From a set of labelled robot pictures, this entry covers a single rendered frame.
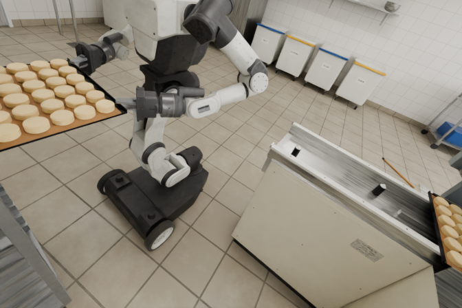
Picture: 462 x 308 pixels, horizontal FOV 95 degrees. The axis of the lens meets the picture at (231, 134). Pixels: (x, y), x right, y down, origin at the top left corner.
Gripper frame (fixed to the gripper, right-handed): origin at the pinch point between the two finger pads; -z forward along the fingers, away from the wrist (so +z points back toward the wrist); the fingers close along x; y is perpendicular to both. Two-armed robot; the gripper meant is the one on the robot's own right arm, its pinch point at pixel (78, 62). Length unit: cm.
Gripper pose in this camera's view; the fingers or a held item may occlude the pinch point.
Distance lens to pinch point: 104.9
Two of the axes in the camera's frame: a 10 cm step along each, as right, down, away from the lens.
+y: 9.6, 2.9, 0.4
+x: 2.5, -7.6, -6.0
